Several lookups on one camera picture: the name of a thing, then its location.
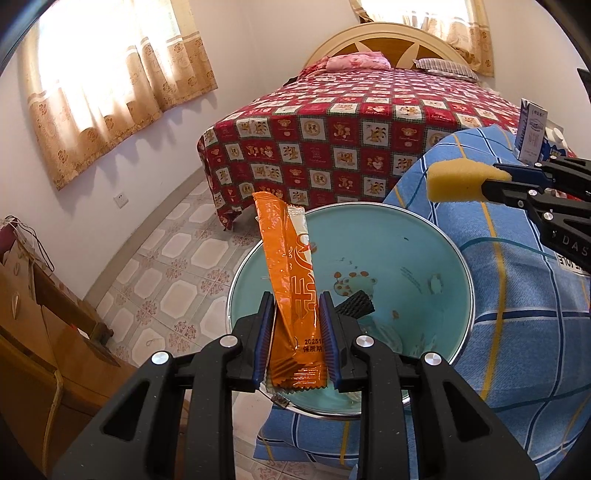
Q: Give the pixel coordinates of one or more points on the white wall socket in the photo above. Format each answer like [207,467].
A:
[122,199]

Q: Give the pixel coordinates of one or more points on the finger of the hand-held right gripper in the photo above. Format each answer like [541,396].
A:
[508,191]
[521,171]

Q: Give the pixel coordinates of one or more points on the orange snack wrapper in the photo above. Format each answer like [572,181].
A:
[288,277]

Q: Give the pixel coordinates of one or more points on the cream wooden headboard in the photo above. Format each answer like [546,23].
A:
[369,34]

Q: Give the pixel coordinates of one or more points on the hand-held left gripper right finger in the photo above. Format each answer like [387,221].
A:
[328,341]

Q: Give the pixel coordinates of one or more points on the brown paper bag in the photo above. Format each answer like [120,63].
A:
[18,277]

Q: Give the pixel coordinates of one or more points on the yellow sponge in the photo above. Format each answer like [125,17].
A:
[457,182]

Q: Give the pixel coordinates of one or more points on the pink pillow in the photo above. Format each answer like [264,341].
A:
[355,61]

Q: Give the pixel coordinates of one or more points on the striped pillow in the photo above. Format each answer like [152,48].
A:
[445,69]

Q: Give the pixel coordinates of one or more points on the narrow beige patterned curtain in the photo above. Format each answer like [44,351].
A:
[480,46]

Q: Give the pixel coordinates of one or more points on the blue milk carton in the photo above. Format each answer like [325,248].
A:
[554,145]

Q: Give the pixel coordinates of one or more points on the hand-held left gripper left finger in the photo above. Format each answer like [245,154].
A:
[264,341]

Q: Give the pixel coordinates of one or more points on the tall white carton box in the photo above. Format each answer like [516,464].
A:
[531,134]

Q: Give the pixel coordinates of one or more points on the wide beige patterned curtain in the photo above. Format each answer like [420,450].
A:
[138,83]

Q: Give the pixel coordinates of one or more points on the black ribbed foam piece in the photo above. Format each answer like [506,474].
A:
[355,303]

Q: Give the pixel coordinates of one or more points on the brown wooden cabinet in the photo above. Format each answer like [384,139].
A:
[46,369]

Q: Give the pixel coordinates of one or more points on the bed with red quilt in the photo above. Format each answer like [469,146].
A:
[346,115]

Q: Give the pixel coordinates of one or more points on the light blue trash bin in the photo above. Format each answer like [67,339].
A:
[406,249]

